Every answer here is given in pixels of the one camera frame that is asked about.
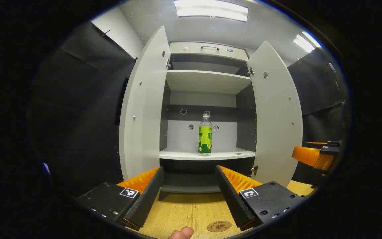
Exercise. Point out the small ceiling light panel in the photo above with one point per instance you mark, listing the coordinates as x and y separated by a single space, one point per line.
305 41

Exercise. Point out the large ceiling light panel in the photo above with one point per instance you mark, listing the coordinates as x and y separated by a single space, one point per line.
211 10

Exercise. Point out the computer monitor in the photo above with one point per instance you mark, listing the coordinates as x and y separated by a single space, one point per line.
46 168

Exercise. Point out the grey cabinet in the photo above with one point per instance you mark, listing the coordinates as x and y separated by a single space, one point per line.
204 81

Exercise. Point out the green label clear bottle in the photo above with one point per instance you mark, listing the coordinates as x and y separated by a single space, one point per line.
205 139

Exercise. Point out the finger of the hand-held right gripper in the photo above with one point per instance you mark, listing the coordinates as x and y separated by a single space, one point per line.
310 156

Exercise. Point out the round wooden coaster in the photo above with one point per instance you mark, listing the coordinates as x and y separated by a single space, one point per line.
219 226

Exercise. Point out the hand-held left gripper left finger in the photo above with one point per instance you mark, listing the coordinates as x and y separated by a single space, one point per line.
148 196

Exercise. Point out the black backdrop cloth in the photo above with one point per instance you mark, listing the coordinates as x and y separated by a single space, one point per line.
78 116

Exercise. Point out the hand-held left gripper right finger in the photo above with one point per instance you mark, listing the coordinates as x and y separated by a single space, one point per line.
232 196

